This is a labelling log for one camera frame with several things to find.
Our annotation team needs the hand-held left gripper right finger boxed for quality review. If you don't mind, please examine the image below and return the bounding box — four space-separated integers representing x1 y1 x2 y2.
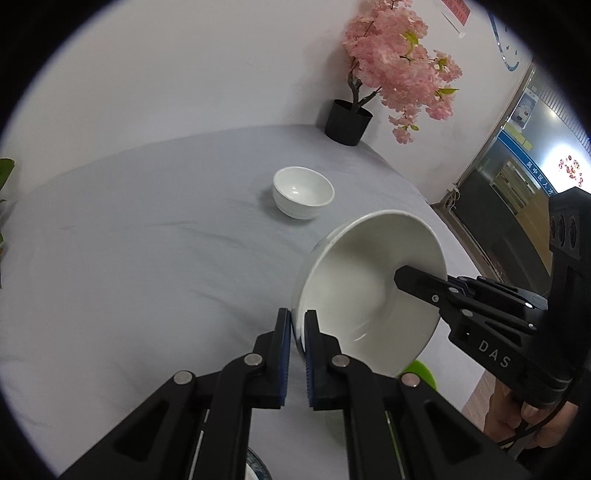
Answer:
304 310 532 480

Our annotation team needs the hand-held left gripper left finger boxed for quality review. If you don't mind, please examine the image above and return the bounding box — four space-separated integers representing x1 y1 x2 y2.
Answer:
58 307 293 480

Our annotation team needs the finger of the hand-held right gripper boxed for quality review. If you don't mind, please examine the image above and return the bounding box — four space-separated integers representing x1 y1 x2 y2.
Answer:
394 265 550 335

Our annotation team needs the large white bowl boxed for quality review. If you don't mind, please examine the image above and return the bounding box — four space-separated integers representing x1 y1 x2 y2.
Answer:
292 210 448 377

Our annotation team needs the green plastic bowl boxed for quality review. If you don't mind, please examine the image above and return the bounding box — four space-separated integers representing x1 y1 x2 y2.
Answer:
401 360 438 391

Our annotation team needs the person's right hand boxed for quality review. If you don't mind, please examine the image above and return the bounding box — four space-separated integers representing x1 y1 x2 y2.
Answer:
485 385 578 450

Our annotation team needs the blue floral round plate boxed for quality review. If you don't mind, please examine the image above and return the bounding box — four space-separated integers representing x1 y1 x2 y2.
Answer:
245 450 274 480

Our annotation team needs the glass door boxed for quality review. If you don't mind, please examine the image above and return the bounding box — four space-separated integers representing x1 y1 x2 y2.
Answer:
431 60 591 296

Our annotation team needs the small white ribbed bowl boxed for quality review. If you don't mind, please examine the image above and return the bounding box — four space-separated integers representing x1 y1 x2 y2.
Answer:
272 166 335 220

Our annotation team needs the grey tablecloth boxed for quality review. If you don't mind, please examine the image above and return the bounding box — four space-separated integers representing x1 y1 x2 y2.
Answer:
0 124 495 480

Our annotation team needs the pink blossom tree in pot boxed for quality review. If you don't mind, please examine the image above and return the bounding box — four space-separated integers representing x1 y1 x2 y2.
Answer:
324 0 463 147

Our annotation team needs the green leafy plant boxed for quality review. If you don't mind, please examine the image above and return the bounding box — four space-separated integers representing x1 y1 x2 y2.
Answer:
0 158 16 259

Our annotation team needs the black cable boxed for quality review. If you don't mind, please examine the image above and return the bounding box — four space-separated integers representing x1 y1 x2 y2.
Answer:
496 392 573 450

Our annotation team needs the blue wall sticker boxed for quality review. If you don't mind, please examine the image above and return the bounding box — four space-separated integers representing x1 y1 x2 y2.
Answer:
487 11 522 72

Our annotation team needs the red wall notice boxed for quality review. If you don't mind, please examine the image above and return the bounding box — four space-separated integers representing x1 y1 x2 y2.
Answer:
441 0 472 25

